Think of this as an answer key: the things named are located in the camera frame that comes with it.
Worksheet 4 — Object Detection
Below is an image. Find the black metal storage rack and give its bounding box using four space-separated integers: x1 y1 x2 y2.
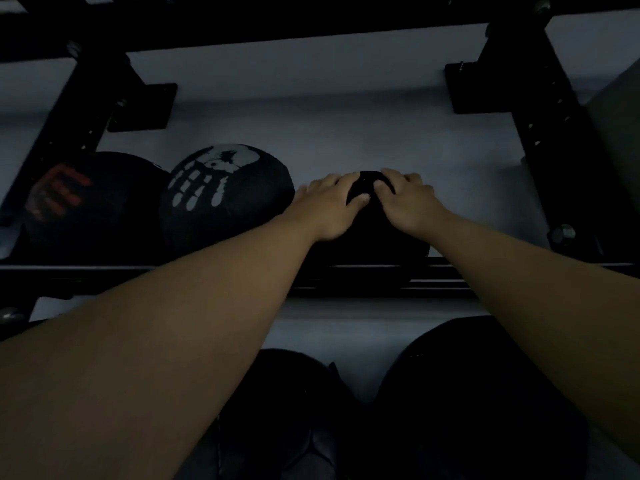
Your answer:
0 0 640 340

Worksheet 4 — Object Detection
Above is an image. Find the black ball red hand print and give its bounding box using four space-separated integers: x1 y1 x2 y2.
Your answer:
20 151 172 266

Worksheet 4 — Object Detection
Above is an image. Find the person's left forearm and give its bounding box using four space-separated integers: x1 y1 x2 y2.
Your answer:
0 214 322 480

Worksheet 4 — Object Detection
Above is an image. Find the large black medicine ball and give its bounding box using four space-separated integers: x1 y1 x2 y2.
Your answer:
372 315 592 480

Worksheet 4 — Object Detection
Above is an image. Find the person's right forearm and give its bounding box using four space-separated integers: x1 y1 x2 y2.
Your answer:
429 209 640 451

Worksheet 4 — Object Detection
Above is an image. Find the person's left hand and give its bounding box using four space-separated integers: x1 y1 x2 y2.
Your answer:
284 172 371 243

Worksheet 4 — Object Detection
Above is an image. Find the plain black medicine ball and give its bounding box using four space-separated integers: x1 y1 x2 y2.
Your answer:
306 170 432 269

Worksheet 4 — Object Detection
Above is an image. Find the person's right hand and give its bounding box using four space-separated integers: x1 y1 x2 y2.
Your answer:
373 168 452 238

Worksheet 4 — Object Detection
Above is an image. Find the black ball white hand print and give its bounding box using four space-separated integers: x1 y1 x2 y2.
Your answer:
159 143 296 263

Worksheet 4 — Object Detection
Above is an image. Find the silver rack bolt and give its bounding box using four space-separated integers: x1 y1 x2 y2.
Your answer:
549 224 577 248

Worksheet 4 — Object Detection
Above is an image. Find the black stitched medicine ball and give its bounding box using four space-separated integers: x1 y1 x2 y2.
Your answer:
216 348 363 480

